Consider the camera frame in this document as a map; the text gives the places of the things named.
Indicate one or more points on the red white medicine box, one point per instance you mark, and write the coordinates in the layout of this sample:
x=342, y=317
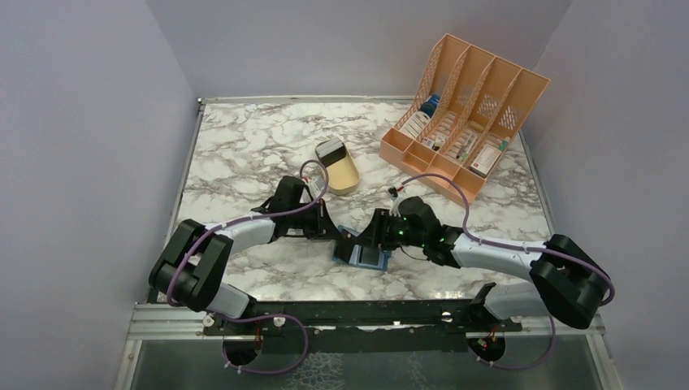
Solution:
x=485, y=160

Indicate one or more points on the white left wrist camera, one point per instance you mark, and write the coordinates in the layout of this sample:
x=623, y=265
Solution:
x=316, y=189

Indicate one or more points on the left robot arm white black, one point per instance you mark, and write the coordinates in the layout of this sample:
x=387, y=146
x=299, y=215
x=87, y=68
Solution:
x=191, y=266

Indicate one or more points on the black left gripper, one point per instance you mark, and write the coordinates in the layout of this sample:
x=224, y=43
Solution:
x=324, y=227

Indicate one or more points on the beige oval tray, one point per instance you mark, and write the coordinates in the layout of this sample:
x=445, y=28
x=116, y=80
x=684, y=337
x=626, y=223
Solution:
x=344, y=177

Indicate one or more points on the white box in organizer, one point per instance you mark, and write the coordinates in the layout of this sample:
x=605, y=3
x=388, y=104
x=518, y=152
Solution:
x=415, y=124

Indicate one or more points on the small items in organizer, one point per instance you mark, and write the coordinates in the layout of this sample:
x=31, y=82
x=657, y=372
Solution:
x=435, y=142

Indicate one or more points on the orange file organizer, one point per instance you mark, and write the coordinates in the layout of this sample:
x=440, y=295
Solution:
x=484, y=99

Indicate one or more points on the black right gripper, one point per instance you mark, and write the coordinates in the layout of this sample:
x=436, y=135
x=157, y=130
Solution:
x=370, y=235

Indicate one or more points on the stack of cards in tray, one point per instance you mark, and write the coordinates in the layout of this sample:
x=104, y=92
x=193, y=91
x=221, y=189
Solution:
x=331, y=151

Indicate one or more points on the blue bottle in organizer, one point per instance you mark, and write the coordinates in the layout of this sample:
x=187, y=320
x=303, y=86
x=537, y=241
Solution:
x=430, y=105

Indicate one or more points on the black mounting rail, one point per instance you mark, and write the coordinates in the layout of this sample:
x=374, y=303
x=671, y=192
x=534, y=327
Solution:
x=293, y=327

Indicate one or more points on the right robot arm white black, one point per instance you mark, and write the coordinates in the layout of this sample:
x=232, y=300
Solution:
x=558, y=278

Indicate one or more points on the blue card holder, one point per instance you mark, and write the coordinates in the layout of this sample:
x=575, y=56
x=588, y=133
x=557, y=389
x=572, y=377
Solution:
x=350, y=234

